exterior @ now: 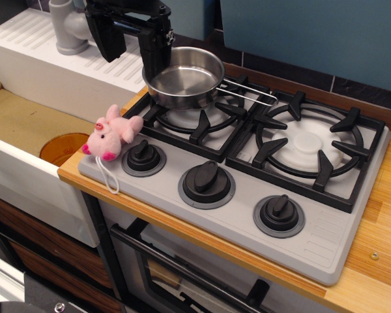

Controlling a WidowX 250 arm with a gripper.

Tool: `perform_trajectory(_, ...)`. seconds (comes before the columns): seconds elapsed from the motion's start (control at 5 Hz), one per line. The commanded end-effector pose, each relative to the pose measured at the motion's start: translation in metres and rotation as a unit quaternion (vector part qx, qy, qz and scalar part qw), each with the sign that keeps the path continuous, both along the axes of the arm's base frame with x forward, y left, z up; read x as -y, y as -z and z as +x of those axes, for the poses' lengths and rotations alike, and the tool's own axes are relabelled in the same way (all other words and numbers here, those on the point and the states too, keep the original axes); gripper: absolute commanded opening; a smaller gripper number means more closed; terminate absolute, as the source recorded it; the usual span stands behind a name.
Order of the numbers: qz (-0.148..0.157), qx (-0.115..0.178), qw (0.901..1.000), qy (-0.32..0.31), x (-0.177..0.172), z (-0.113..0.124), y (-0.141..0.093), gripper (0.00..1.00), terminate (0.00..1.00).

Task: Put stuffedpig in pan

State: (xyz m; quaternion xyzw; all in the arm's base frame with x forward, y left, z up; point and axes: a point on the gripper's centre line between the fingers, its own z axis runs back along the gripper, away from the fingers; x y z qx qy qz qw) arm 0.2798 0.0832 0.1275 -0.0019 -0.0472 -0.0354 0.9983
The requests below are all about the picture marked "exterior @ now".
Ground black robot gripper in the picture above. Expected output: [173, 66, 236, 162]
[85, 1, 175, 80]

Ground pink stuffed pig toy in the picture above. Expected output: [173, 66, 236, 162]
[81, 104, 144, 194]

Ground stainless steel pan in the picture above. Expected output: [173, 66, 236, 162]
[142, 46, 278, 110]

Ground grey toy faucet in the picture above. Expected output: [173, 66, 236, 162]
[49, 0, 94, 55]

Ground white left burner cap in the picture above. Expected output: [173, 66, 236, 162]
[157, 96, 239, 132]

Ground white burner cap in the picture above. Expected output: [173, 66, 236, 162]
[157, 96, 239, 132]
[272, 119, 343, 172]

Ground white toy sink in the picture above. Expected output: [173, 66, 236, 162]
[0, 8, 145, 247]

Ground black left stove knob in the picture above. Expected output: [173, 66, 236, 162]
[121, 140, 167, 177]

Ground black stove knob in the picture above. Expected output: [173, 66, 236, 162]
[253, 194, 306, 239]
[121, 140, 167, 177]
[178, 160, 236, 210]

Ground orange plastic sink drain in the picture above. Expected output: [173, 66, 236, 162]
[39, 133, 89, 166]

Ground black left burner grate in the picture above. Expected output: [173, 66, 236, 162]
[124, 75, 274, 162]

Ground black burner grate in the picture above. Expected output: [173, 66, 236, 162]
[225, 91, 390, 213]
[124, 75, 274, 162]

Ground black middle stove knob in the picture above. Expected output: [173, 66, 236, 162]
[178, 160, 236, 210]

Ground grey toy stove top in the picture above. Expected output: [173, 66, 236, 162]
[78, 76, 391, 285]

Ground white right burner cap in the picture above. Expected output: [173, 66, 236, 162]
[272, 119, 343, 172]

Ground black right stove knob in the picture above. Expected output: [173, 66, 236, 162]
[253, 194, 306, 239]

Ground toy oven door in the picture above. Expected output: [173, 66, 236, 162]
[109, 218, 329, 312]

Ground wooden drawer cabinet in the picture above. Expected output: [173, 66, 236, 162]
[0, 199, 125, 312]

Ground black right burner grate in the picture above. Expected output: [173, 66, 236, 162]
[225, 91, 390, 213]

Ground black oven door handle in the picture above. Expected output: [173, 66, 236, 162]
[109, 218, 269, 313]

